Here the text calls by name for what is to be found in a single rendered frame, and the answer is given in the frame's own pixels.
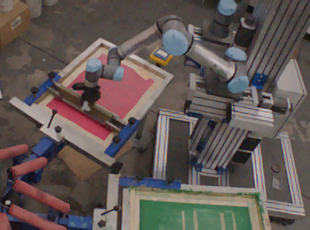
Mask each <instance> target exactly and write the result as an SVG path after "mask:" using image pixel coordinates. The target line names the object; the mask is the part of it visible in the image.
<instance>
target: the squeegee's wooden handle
mask: <svg viewBox="0 0 310 230"><path fill-rule="evenodd" d="M59 93H61V97H63V98H65V99H67V100H68V101H70V102H72V103H74V104H75V105H77V106H78V107H79V108H80V105H79V101H80V99H81V96H80V95H79V94H78V93H75V92H73V91H72V90H70V89H68V88H67V87H65V86H63V85H61V86H60V87H59ZM87 101H88V100H87ZM88 106H89V108H90V111H88V110H86V112H88V113H90V114H92V115H93V116H95V117H97V118H99V119H100V120H102V121H104V122H105V123H106V121H108V122H109V123H112V119H113V117H114V114H111V113H110V112H108V111H106V110H104V109H103V108H101V107H99V105H97V104H95V103H94V106H93V105H92V104H90V102H89V101H88Z"/></svg>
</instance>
